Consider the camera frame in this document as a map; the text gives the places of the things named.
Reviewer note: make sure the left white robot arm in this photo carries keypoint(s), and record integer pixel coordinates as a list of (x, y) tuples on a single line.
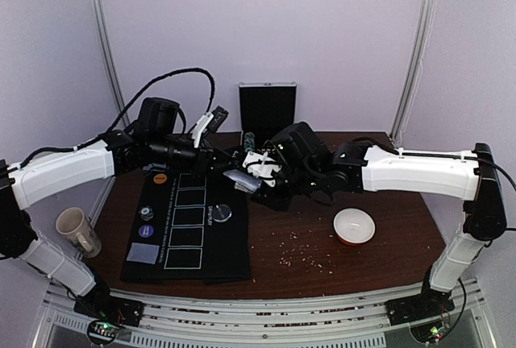
[(26, 183)]

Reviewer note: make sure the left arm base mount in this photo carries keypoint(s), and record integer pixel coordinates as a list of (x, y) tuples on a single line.
[(111, 323)]

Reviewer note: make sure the left aluminium frame post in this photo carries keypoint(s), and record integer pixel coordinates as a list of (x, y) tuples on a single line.
[(108, 59)]

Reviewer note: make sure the right aluminium frame post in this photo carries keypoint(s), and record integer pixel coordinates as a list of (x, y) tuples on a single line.
[(410, 86)]

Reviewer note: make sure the orange big blind button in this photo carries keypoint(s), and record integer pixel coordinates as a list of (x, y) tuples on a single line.
[(160, 178)]

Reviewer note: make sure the purple small blind button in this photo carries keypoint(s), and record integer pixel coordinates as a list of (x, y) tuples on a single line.
[(146, 231)]

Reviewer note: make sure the beige mug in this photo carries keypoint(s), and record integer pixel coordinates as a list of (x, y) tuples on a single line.
[(75, 226)]

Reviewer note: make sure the white and orange bowl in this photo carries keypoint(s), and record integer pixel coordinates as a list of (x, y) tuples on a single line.
[(353, 226)]

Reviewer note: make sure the black poker mat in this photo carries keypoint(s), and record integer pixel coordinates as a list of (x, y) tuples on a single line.
[(192, 245)]

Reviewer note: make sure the left chip stack in case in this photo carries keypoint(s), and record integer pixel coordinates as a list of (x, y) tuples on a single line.
[(248, 142)]

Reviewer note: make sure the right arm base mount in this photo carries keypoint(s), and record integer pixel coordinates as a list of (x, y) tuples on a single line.
[(429, 317)]

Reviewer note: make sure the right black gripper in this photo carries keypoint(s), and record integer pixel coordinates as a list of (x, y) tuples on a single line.
[(265, 190)]

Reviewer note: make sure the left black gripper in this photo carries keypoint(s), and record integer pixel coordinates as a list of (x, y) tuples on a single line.
[(203, 163)]

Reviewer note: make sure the grey playing card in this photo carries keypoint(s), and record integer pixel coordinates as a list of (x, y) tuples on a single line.
[(143, 253), (237, 176)]

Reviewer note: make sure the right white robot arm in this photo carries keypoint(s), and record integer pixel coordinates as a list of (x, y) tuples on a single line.
[(366, 165)]

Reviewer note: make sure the deck of grey cards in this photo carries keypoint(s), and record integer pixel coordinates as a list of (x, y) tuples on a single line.
[(251, 185)]

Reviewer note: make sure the aluminium poker case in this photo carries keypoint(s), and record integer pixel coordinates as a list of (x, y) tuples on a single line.
[(266, 108)]

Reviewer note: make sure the aluminium frame post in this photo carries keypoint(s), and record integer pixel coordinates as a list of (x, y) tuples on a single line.
[(108, 59), (410, 86)]

